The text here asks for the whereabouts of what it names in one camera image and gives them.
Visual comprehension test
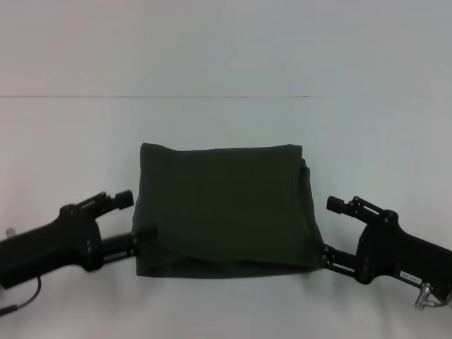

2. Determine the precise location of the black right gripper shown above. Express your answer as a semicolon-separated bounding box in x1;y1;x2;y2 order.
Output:
320;195;452;302

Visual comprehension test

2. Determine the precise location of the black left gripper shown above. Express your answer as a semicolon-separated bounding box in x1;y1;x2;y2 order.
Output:
0;189;158;290

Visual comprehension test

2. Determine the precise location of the dark green t-shirt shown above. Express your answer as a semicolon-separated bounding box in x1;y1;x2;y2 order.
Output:
131;142;326;278

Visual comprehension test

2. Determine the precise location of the silver right wrist cable plug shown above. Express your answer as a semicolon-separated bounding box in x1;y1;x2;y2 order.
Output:
412;281;439;310

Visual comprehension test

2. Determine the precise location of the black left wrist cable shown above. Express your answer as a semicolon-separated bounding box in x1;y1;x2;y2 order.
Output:
0;276;44;316

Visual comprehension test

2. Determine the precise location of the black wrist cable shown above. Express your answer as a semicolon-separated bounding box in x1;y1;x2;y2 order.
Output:
0;276;44;316
432;293;452;309

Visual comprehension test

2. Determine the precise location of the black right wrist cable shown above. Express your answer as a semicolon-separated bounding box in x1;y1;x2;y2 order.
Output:
432;293;452;309

